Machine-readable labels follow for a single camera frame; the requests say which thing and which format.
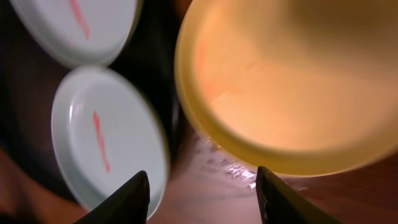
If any yellow plate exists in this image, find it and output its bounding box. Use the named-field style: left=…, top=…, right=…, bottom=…
left=175, top=0, right=397, bottom=176

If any light blue plate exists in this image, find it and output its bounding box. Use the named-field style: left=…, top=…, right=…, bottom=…
left=10, top=0, right=144, bottom=68
left=51, top=65, right=170, bottom=216

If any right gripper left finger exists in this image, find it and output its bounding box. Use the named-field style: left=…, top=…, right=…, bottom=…
left=75, top=170, right=150, bottom=224

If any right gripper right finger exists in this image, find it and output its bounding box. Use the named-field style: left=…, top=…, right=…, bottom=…
left=256, top=166, right=340, bottom=224

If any round black tray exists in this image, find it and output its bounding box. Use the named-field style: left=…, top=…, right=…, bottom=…
left=1, top=1, right=184, bottom=201

